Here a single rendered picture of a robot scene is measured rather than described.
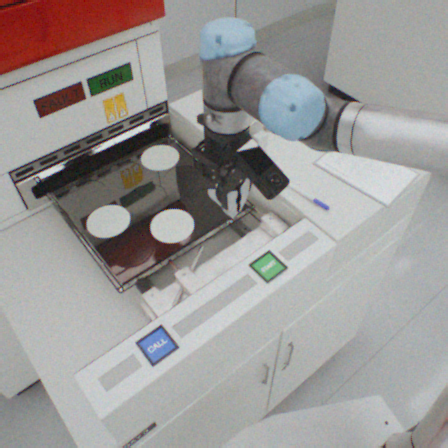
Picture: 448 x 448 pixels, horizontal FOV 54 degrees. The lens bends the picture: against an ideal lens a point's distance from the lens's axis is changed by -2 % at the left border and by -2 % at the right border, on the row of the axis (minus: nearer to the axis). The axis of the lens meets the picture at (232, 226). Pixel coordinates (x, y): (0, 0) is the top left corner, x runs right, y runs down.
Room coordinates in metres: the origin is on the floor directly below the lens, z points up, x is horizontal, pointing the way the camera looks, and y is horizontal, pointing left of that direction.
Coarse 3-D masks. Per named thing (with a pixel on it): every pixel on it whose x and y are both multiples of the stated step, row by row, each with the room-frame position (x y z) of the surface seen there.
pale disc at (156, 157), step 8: (144, 152) 0.91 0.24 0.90; (152, 152) 0.91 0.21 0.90; (160, 152) 0.91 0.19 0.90; (168, 152) 0.91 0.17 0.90; (176, 152) 0.91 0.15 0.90; (144, 160) 0.88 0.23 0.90; (152, 160) 0.88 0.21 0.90; (160, 160) 0.88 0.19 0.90; (168, 160) 0.88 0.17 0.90; (176, 160) 0.88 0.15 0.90; (152, 168) 0.85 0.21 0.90; (160, 168) 0.85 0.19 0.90
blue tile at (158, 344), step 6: (162, 330) 0.36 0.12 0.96; (150, 336) 0.35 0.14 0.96; (156, 336) 0.35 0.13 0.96; (162, 336) 0.35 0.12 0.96; (144, 342) 0.33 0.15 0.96; (150, 342) 0.33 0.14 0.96; (156, 342) 0.33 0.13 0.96; (162, 342) 0.33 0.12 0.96; (168, 342) 0.33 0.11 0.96; (144, 348) 0.32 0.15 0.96; (150, 348) 0.32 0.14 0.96; (156, 348) 0.32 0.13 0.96; (162, 348) 0.32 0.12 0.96; (168, 348) 0.32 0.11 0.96; (150, 354) 0.31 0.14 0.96; (156, 354) 0.31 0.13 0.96; (162, 354) 0.31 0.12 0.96; (156, 360) 0.30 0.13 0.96
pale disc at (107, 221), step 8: (104, 208) 0.71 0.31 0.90; (112, 208) 0.71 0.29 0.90; (120, 208) 0.71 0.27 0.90; (96, 216) 0.68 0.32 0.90; (104, 216) 0.68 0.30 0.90; (112, 216) 0.68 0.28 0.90; (120, 216) 0.68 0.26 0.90; (128, 216) 0.68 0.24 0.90; (88, 224) 0.66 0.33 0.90; (96, 224) 0.66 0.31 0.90; (104, 224) 0.66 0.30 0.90; (112, 224) 0.66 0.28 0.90; (120, 224) 0.66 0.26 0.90; (128, 224) 0.66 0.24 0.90; (96, 232) 0.63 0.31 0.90; (104, 232) 0.63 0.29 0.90; (112, 232) 0.63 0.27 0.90; (120, 232) 0.63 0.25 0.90
